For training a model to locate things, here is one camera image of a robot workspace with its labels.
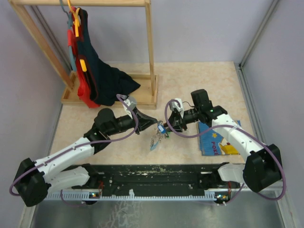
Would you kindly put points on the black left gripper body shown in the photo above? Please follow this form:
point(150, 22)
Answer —
point(132, 123)

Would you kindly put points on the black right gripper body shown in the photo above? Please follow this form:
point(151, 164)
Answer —
point(190, 116)

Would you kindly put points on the blue key tag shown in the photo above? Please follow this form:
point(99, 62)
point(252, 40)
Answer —
point(161, 129)

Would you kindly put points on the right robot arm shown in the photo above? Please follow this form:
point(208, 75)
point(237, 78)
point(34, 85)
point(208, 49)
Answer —
point(263, 165)

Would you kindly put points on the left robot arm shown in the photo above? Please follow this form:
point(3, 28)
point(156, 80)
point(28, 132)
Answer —
point(34, 180)

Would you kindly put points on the wooden clothes rack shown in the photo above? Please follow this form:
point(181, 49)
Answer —
point(146, 95)

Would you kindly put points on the blue yellow booklet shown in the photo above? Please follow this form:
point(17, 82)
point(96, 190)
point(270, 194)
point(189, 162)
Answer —
point(213, 144)

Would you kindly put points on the dark navy garment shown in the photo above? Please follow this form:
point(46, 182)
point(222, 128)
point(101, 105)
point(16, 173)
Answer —
point(105, 81)

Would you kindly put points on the red garment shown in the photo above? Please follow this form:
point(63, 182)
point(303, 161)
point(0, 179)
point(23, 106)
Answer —
point(83, 91)

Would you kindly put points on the yellow hanger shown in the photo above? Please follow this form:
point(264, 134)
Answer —
point(76, 32)

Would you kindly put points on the teal hanger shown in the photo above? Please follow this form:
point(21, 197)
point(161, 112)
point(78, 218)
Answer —
point(70, 42)

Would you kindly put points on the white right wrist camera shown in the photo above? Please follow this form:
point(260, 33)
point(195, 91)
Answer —
point(177, 106)

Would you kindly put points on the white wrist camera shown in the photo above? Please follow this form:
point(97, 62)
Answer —
point(130, 102)
point(177, 106)

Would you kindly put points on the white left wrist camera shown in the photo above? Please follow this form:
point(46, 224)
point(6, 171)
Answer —
point(130, 102)

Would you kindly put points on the aluminium corner rail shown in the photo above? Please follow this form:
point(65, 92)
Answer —
point(269, 13)

